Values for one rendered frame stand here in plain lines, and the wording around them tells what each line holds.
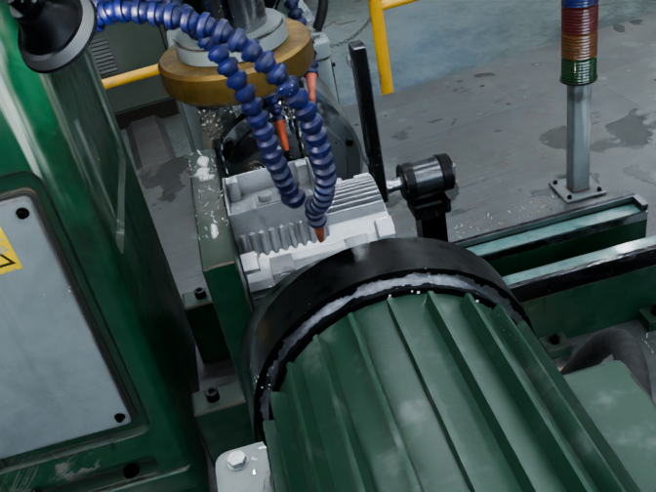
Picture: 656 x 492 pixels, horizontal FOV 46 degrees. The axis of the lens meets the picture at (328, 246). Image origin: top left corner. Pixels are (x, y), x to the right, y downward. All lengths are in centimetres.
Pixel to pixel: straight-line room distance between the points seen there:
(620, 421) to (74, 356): 63
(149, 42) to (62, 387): 329
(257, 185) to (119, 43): 309
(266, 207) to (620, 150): 92
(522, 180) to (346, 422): 125
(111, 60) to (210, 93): 328
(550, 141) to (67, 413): 116
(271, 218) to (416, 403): 61
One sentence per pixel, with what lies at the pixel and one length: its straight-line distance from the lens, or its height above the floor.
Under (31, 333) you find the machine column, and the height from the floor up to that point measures 114.
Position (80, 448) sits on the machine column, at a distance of 101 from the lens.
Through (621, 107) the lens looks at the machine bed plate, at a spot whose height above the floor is 80.
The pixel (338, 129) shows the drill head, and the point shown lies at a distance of 122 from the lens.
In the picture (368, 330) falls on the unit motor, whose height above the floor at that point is 135.
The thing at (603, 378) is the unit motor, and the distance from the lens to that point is 44.
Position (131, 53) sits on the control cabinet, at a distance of 412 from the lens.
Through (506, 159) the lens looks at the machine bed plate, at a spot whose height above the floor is 80.
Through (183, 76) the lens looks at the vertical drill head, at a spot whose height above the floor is 133.
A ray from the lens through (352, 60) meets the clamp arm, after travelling 109.
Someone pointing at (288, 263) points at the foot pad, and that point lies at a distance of 97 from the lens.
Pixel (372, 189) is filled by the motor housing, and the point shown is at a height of 111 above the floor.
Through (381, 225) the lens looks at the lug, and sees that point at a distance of 98.
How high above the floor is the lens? 163
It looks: 34 degrees down
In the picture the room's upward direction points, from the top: 12 degrees counter-clockwise
